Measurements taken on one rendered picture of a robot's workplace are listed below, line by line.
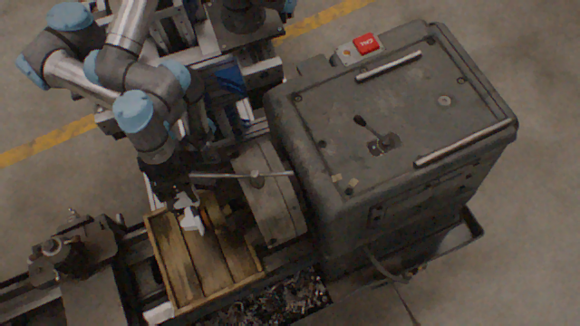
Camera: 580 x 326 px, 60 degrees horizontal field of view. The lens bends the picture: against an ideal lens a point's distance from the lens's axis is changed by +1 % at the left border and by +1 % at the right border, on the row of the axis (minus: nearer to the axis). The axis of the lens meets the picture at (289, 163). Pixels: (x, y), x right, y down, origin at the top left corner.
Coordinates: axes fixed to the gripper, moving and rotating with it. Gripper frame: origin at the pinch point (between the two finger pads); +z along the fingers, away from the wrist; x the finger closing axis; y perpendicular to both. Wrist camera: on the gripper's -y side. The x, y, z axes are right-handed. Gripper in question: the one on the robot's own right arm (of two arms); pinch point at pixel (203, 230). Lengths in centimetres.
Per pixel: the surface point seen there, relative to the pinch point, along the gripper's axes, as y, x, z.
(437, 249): -74, -55, 23
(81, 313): 43.1, -11.2, 4.8
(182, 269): 12.8, -19.8, 1.7
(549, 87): -191, -109, -42
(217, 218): -5.2, 2.7, -0.4
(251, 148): -21.7, 13.0, -12.0
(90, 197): 65, -108, -87
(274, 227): -18.9, 7.0, 10.3
